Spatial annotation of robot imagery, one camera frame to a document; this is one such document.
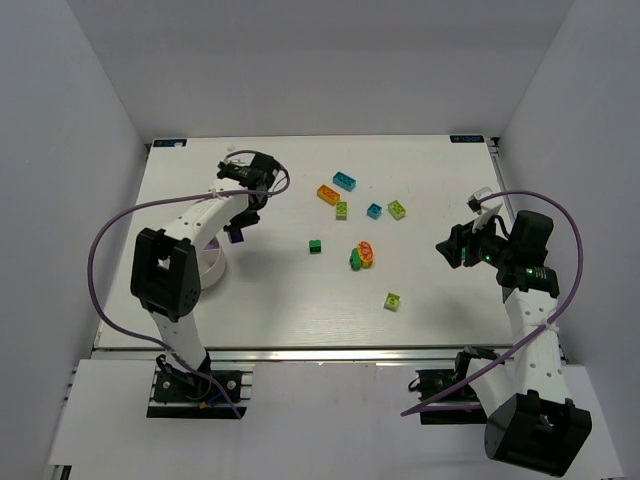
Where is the purple lego brick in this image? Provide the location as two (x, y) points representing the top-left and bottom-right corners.
(227, 229), (244, 244)

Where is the small dark green lego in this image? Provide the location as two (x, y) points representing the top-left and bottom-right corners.
(309, 239), (322, 254)

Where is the orange yellow lego piece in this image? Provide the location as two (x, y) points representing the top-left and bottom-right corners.
(356, 241), (375, 268)

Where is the dark green lego stud piece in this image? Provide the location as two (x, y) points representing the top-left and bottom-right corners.
(349, 248), (362, 271)

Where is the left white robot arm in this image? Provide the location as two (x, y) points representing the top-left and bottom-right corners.
(130, 150), (290, 377)

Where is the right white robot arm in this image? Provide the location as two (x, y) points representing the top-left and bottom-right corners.
(436, 211), (592, 477)

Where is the white divided round container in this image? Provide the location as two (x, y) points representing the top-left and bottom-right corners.
(197, 237), (226, 290)

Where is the orange long lego brick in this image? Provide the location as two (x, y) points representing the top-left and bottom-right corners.
(316, 184), (340, 206)

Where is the lime lego brick upper right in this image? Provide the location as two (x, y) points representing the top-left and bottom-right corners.
(387, 200), (406, 220)

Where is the lime lego brick lower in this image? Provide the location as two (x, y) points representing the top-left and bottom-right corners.
(383, 292), (401, 311)

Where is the blue long lego brick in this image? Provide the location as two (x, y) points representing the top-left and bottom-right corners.
(332, 171), (356, 191)

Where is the lime long lego brick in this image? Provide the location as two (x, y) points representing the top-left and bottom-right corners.
(335, 201), (348, 220)

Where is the small blue lego brick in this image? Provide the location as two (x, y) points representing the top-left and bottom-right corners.
(366, 203), (382, 219)

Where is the left blue corner label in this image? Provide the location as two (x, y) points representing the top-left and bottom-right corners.
(152, 138), (187, 148)

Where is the blue corner label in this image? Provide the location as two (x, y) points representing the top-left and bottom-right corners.
(152, 138), (187, 148)
(449, 135), (485, 144)

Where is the right blue corner label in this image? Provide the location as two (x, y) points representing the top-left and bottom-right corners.
(449, 135), (485, 144)

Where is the aluminium front rail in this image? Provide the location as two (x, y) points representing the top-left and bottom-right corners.
(90, 346), (463, 363)

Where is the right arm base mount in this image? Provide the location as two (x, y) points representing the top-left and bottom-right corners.
(408, 349), (501, 426)

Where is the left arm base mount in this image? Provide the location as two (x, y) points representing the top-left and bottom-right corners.
(146, 369), (252, 420)

